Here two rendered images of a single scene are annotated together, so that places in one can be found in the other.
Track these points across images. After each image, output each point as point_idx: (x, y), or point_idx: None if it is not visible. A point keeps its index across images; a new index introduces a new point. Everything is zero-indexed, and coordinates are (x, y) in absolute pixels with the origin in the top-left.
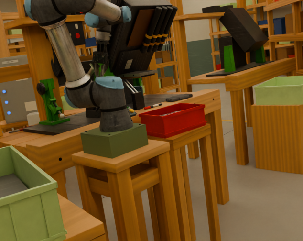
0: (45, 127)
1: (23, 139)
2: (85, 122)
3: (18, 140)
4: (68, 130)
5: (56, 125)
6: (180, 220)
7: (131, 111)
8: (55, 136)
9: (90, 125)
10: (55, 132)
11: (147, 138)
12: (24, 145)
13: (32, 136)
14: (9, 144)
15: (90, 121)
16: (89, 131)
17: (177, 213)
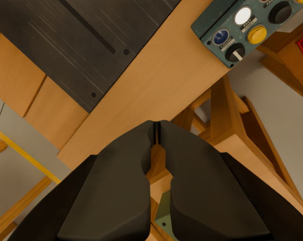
0: (12, 16)
1: (16, 85)
2: (115, 2)
3: (6, 83)
4: (97, 94)
5: (32, 5)
6: (282, 80)
7: None
8: (91, 141)
9: (145, 72)
10: (70, 94)
11: (299, 81)
12: (46, 134)
13: (15, 57)
14: (8, 105)
15: (131, 5)
16: (169, 223)
17: (282, 79)
